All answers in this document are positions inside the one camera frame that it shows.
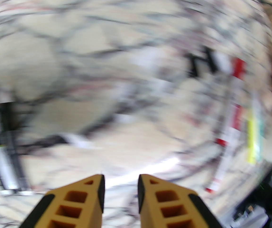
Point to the yellow highlighter pen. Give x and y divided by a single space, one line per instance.
251 139

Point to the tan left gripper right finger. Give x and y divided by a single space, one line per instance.
166 205

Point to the green pen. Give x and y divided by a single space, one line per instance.
259 136

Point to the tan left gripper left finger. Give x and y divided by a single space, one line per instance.
79 205

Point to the black pen cap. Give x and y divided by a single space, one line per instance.
211 59
195 65

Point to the red marker pen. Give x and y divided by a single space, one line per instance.
237 117
239 69

